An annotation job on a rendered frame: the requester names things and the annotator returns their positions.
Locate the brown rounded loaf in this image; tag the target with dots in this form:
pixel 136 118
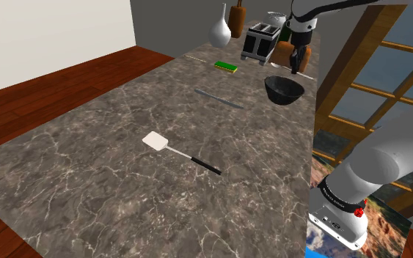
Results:
pixel 282 53

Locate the black and silver toaster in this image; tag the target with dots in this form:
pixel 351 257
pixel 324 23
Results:
pixel 259 44

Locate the white vase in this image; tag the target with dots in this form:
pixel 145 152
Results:
pixel 219 34

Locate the dark green bottle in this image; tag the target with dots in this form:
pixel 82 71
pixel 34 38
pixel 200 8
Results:
pixel 284 34

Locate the thin pale stick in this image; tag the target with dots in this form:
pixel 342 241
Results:
pixel 194 58

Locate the green and yellow sponge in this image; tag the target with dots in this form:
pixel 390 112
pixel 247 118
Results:
pixel 225 66

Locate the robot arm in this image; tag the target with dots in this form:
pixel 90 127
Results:
pixel 381 160

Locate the grey table knife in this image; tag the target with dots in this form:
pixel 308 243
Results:
pixel 218 98

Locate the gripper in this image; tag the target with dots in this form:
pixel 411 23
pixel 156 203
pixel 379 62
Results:
pixel 298 53

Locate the white ribbed pot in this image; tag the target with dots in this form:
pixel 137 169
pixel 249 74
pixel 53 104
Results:
pixel 276 18

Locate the wooden framed window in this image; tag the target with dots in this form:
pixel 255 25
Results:
pixel 356 53

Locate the black bowl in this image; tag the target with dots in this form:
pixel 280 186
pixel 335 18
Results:
pixel 283 91

